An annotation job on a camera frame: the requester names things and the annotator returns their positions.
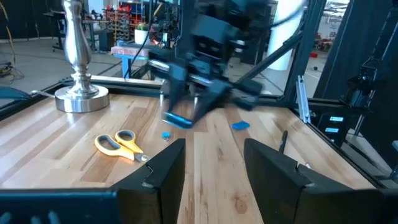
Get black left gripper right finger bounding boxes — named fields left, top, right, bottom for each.
left=244, top=138, right=353, bottom=224

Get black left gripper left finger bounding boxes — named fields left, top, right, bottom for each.
left=110, top=138, right=187, bottom=224

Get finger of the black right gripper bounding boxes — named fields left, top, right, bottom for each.
left=192, top=80, right=233, bottom=122
left=167, top=68, right=190, bottom=116

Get blue eraser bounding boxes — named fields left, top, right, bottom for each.
left=231, top=120, right=251, bottom=131
left=162, top=111, right=194, bottom=129

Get black pen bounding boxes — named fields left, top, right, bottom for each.
left=278, top=130, right=289, bottom=155

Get yellow-handled scissors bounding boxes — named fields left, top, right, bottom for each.
left=94, top=129, right=150, bottom=163

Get wooden workbench blue legs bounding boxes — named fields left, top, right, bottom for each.
left=111, top=43, right=156, bottom=80

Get shelf with red bins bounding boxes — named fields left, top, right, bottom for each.
left=104, top=2, right=147, bottom=41

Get black box blue labels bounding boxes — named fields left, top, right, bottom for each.
left=317, top=111, right=354, bottom=147

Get silver table lamp white shade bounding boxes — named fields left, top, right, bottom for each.
left=54, top=0, right=110, bottom=113

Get dark workshop desk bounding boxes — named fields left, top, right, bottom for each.
left=43, top=9, right=109, bottom=52

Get black table clamp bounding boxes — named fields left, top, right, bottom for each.
left=0, top=85, right=56, bottom=101

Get silver metal bracket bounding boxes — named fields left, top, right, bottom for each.
left=295, top=74, right=312, bottom=124

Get yellow hanging cable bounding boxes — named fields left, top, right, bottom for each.
left=0, top=2, right=16, bottom=68

